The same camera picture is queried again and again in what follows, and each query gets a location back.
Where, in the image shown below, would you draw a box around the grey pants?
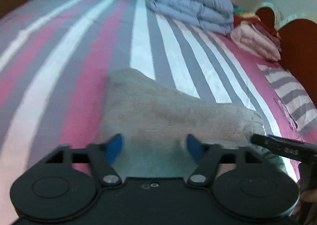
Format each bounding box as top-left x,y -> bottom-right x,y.
97,67 -> 288,178

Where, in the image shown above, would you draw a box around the dark red headboard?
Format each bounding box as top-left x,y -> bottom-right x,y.
255,6 -> 317,104

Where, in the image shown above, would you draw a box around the colourful folded cloth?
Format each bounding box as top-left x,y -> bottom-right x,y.
233,5 -> 281,51

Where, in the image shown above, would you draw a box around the folded pink blanket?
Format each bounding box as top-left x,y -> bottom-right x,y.
229,22 -> 281,62

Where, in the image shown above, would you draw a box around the striped grey white pillow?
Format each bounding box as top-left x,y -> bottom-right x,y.
258,64 -> 316,142

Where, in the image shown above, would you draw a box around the folded blue-grey quilt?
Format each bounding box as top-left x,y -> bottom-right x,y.
146,0 -> 234,35

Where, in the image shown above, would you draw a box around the striped pink grey bedsheet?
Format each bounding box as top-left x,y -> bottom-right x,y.
0,0 -> 317,225

